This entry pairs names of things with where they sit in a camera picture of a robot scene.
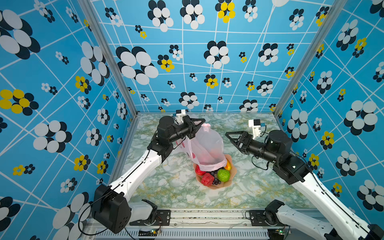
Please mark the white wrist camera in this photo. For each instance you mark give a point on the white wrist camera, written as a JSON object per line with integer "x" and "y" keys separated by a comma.
{"x": 179, "y": 116}
{"x": 258, "y": 128}

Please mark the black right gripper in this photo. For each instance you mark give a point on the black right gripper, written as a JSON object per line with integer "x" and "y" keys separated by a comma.
{"x": 246, "y": 140}

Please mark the right aluminium corner post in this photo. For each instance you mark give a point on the right aluminium corner post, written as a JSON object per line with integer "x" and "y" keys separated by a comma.
{"x": 334, "y": 13}

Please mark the aluminium corner post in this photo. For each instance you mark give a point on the aluminium corner post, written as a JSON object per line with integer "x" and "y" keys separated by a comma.
{"x": 101, "y": 39}
{"x": 334, "y": 13}

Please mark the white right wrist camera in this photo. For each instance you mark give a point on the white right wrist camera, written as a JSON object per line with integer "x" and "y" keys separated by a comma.
{"x": 258, "y": 128}

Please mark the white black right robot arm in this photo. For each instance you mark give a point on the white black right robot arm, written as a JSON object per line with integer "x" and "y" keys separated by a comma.
{"x": 341, "y": 224}

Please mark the dark purple grape bunch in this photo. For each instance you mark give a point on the dark purple grape bunch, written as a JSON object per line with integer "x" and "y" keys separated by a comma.
{"x": 216, "y": 180}

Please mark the beige wavy fruit bowl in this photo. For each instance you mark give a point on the beige wavy fruit bowl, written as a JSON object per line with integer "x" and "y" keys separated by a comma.
{"x": 233, "y": 172}

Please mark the pink translucent plastic bag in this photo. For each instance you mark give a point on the pink translucent plastic bag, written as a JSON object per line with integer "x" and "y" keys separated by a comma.
{"x": 206, "y": 149}

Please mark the yellow red mango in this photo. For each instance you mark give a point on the yellow red mango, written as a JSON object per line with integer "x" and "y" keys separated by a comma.
{"x": 228, "y": 166}

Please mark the red bell pepper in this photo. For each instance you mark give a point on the red bell pepper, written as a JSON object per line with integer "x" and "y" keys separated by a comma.
{"x": 207, "y": 179}

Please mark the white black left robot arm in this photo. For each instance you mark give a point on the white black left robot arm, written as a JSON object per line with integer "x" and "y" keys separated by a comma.
{"x": 111, "y": 206}

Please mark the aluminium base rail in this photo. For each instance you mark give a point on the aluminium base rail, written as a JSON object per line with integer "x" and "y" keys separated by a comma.
{"x": 178, "y": 224}

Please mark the red wrinkled apple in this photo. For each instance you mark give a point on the red wrinkled apple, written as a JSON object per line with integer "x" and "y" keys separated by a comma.
{"x": 198, "y": 171}

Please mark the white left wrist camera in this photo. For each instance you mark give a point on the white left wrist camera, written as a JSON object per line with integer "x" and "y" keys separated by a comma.
{"x": 179, "y": 116}

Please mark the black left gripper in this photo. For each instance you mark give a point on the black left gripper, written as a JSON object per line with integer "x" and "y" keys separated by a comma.
{"x": 191, "y": 128}

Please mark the left aluminium corner post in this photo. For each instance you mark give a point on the left aluminium corner post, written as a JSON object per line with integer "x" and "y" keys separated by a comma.
{"x": 101, "y": 39}

